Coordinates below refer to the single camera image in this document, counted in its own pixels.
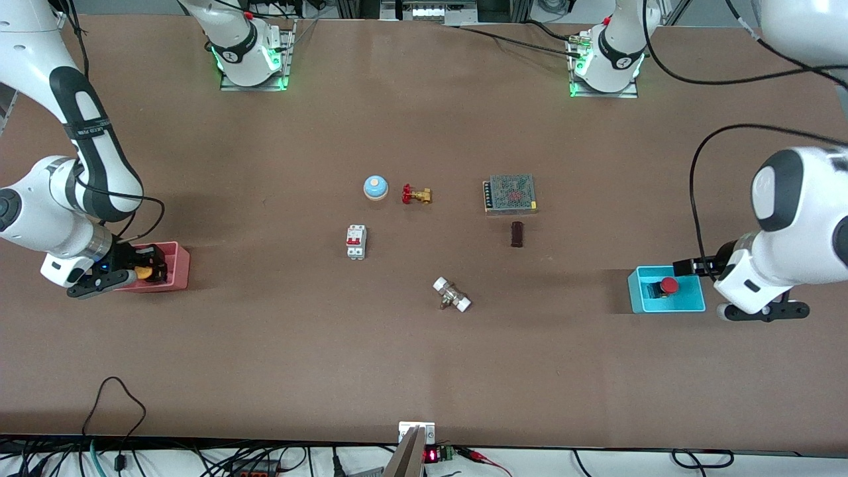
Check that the pink plastic box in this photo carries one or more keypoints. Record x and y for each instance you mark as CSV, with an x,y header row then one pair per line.
x,y
179,265

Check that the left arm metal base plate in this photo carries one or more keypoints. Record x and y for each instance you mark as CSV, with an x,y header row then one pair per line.
x,y
603,95

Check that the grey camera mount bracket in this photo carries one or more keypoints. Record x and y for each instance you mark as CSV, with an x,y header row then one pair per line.
x,y
411,457

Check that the red push button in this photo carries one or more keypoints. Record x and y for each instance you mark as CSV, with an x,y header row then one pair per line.
x,y
669,285

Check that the red LED display module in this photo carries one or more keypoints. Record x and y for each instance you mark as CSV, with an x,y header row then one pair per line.
x,y
432,455

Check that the metal fitting white ends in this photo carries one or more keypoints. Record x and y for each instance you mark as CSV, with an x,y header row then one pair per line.
x,y
452,295

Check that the yellow push button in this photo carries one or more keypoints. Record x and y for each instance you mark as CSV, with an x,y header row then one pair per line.
x,y
143,271

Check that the metal mesh power supply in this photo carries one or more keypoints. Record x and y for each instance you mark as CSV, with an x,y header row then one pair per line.
x,y
510,193

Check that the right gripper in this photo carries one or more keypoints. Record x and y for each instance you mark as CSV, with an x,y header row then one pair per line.
x,y
124,256

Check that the aluminium frame with white unit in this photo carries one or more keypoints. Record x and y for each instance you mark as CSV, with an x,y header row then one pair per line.
x,y
430,12

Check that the dark brown block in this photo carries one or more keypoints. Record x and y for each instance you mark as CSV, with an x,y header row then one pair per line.
x,y
517,234

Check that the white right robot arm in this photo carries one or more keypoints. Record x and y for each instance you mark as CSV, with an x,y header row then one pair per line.
x,y
26,53

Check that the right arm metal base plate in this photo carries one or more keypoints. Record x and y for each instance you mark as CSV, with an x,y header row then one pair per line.
x,y
252,87

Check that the blue call bell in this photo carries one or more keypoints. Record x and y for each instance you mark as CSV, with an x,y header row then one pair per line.
x,y
375,188

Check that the black power strip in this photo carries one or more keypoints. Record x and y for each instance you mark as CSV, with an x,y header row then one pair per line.
x,y
255,472

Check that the white red circuit breaker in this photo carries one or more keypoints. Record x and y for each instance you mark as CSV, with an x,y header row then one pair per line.
x,y
356,242

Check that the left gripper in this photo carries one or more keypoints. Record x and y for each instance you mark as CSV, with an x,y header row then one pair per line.
x,y
710,265

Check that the cyan plastic box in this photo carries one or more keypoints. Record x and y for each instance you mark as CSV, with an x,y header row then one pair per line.
x,y
639,291

